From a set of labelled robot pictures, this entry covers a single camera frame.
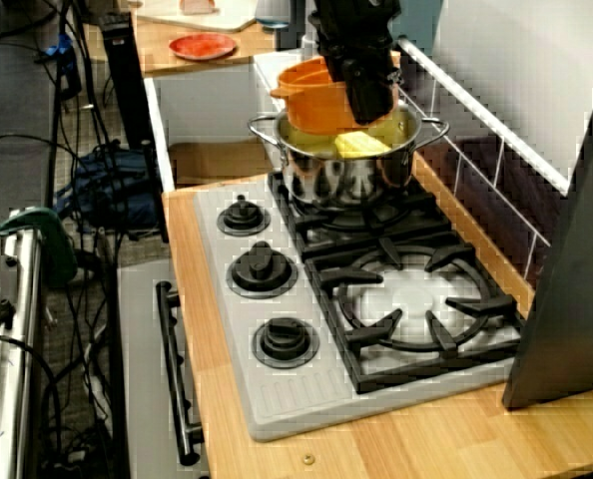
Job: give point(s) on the red plate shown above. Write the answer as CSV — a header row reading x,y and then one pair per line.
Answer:
x,y
201,47

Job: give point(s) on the pink white toy item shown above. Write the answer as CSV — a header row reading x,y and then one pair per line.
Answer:
x,y
199,6

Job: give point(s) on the grey stove top plate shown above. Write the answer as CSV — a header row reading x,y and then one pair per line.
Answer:
x,y
296,399

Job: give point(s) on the small brass screw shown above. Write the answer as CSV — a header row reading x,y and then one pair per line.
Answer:
x,y
306,459

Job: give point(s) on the silver aluminium frame post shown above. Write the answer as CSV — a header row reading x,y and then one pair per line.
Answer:
x,y
12,374

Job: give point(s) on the blue tape piece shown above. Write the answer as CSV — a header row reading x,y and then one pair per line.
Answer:
x,y
62,47

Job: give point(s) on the brown cardboard sheet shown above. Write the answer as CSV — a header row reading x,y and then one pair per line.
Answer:
x,y
211,164

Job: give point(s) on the orange plastic pot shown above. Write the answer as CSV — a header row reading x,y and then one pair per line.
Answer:
x,y
316,110

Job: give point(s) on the white cutting board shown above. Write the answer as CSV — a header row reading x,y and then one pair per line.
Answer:
x,y
226,22

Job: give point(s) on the black stove knob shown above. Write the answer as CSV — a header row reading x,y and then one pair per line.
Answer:
x,y
242,214
261,272
285,341

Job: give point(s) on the grey toy faucet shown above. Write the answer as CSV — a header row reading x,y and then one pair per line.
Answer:
x,y
271,12

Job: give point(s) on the blue backpack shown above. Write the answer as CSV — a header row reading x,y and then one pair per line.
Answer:
x,y
117,189

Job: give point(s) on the white sink basin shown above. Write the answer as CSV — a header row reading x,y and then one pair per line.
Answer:
x,y
201,110

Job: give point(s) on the black upright box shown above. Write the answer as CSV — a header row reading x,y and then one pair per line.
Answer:
x,y
124,90

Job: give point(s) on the white oven door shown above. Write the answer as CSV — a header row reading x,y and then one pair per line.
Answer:
x,y
142,374

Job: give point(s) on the stainless steel pot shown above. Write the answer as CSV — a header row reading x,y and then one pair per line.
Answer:
x,y
346,184

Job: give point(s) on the yellow corn cob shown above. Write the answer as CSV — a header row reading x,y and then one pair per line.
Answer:
x,y
361,147

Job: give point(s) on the dark side panel board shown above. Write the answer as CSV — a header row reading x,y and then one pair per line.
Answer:
x,y
566,299

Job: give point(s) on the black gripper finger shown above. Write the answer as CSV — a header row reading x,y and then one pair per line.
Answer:
x,y
371,95
336,70

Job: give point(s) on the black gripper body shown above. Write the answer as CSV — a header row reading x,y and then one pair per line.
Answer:
x,y
361,40

